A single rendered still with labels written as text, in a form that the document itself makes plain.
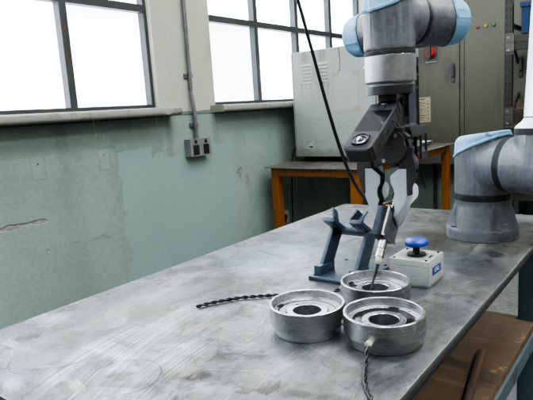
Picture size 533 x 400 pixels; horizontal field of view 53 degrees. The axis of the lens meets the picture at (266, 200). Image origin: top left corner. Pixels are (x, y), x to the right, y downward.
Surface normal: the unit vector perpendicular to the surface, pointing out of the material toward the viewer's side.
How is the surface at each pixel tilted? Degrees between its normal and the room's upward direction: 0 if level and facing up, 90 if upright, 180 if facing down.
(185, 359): 0
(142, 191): 90
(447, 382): 0
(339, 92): 90
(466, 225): 72
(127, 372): 0
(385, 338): 90
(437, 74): 90
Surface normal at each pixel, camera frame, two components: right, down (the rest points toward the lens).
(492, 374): -0.07, -0.98
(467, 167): -0.83, 0.14
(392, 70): -0.15, 0.18
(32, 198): 0.80, 0.05
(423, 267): -0.60, 0.17
